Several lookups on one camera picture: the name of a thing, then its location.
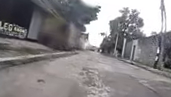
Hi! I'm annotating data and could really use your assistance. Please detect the pale pole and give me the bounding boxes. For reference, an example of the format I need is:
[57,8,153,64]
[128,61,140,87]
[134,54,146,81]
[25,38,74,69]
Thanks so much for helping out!
[119,37,128,59]
[112,21,123,57]

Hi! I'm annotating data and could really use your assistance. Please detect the leafy trees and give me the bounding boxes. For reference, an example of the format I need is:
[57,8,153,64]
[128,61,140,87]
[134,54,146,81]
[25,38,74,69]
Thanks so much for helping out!
[48,0,103,34]

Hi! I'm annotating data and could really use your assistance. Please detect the tall trees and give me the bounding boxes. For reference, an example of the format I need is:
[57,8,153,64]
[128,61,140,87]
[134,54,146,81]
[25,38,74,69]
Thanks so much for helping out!
[96,2,150,60]

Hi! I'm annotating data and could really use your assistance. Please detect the grey concrete road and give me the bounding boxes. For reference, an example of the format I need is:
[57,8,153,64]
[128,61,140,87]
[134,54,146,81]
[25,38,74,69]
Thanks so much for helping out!
[0,33,171,97]

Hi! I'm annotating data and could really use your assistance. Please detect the concrete kerb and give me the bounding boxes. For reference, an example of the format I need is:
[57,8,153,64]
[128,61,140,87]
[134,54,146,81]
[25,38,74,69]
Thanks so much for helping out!
[0,37,81,94]

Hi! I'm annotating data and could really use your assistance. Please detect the raised grey pavement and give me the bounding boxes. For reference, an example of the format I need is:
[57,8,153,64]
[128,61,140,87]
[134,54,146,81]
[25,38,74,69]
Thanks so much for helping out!
[113,56,171,83]

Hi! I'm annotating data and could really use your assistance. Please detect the leaning pole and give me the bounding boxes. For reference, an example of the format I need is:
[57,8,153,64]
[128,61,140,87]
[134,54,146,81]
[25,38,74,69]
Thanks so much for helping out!
[145,0,171,71]

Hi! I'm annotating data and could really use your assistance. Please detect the overgrown wall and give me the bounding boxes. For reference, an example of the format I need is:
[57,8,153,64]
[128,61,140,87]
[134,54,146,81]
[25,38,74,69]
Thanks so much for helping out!
[37,15,92,54]

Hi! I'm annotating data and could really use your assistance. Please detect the grey stone wall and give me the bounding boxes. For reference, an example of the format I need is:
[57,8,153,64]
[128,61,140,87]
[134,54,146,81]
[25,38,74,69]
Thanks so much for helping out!
[121,23,171,71]

